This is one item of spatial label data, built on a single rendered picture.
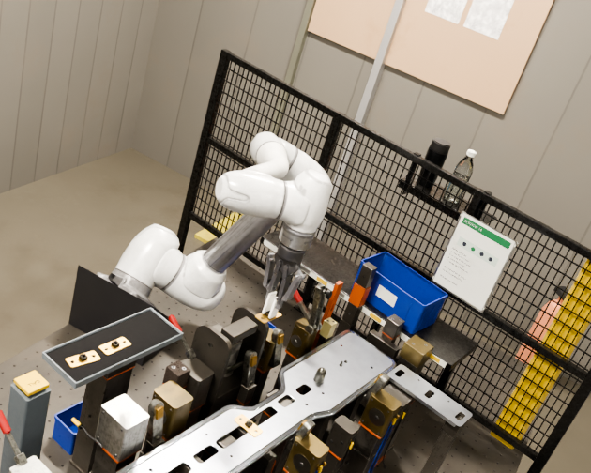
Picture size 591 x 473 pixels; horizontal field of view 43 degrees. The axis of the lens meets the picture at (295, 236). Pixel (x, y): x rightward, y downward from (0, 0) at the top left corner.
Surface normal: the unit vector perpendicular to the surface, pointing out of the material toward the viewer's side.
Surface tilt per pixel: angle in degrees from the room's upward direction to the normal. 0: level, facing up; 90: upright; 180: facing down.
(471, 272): 90
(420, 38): 90
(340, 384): 0
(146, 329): 0
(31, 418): 90
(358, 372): 0
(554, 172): 90
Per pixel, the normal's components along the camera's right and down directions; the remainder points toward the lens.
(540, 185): -0.46, 0.32
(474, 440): 0.27, -0.84
